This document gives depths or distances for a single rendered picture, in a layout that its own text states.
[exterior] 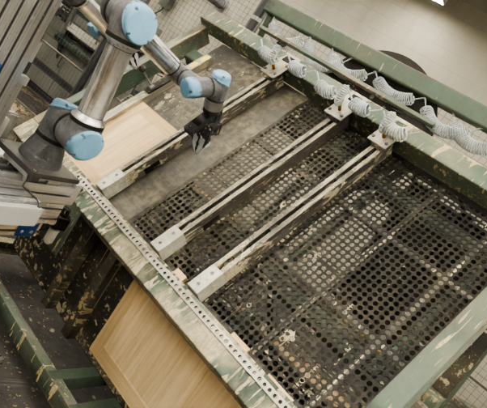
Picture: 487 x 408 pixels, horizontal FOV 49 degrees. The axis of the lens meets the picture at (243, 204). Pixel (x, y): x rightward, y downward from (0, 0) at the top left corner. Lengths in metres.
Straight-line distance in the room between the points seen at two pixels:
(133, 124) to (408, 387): 1.76
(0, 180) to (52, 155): 0.19
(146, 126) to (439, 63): 5.22
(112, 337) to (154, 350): 0.26
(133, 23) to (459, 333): 1.44
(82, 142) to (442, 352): 1.35
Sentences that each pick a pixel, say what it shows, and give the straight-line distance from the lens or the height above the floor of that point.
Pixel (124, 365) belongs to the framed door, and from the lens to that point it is 2.51.
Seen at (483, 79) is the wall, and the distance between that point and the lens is 7.30.
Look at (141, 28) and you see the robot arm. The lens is 1.72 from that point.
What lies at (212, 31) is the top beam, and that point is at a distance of 3.24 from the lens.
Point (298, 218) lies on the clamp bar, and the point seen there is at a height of 1.33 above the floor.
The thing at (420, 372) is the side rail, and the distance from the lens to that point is 1.88.
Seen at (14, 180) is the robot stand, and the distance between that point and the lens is 1.91.
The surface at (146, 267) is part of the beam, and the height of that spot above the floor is 0.86.
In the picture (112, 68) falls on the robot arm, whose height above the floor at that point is 1.46.
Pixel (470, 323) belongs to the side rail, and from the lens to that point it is 1.99.
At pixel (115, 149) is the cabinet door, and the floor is 1.05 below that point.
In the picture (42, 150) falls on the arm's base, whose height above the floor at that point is 1.09.
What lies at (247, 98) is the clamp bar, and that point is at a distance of 2.69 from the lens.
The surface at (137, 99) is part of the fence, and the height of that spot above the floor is 1.28.
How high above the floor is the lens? 1.64
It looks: 10 degrees down
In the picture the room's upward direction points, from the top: 34 degrees clockwise
